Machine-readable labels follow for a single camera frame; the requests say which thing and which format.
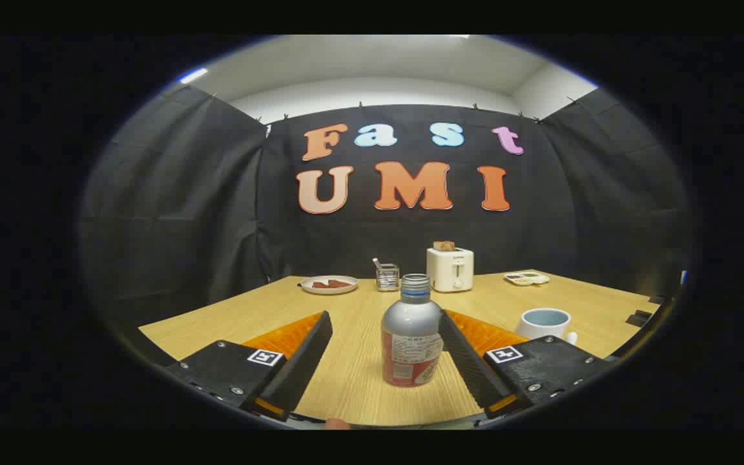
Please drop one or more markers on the white round plate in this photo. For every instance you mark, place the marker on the white round plate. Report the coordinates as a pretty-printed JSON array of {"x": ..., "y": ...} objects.
[{"x": 330, "y": 290}]

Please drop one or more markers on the red-brown food piece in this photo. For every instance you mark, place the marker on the red-brown food piece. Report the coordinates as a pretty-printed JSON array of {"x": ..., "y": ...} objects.
[
  {"x": 319, "y": 285},
  {"x": 340, "y": 283}
]

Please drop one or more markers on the white toaster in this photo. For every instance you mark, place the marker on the white toaster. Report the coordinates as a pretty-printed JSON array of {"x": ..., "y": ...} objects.
[{"x": 449, "y": 271}]

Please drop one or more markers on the wooden table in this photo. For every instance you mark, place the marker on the wooden table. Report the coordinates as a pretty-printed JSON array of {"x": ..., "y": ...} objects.
[{"x": 359, "y": 368}]

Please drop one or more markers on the black backdrop cloth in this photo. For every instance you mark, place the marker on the black backdrop cloth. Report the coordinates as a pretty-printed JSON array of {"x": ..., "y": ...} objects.
[{"x": 185, "y": 194}]

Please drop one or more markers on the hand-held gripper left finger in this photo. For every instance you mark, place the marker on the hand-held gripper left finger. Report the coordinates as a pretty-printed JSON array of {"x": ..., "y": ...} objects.
[{"x": 301, "y": 361}]

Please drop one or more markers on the white divided condiment dish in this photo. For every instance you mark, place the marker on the white divided condiment dish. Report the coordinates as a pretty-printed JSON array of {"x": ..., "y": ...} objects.
[{"x": 527, "y": 279}]

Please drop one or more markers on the brown toast slice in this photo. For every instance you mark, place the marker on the brown toast slice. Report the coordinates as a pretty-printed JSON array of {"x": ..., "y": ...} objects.
[{"x": 444, "y": 246}]

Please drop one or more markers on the white cup with blue inside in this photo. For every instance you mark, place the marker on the white cup with blue inside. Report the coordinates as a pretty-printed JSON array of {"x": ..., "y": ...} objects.
[{"x": 533, "y": 329}]

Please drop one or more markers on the silver bottle with red label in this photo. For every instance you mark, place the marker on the silver bottle with red label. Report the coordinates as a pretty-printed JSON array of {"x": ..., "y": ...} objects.
[{"x": 411, "y": 323}]

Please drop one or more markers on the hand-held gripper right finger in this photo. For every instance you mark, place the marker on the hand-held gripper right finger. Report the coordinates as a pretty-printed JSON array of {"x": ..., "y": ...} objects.
[{"x": 465, "y": 361}]

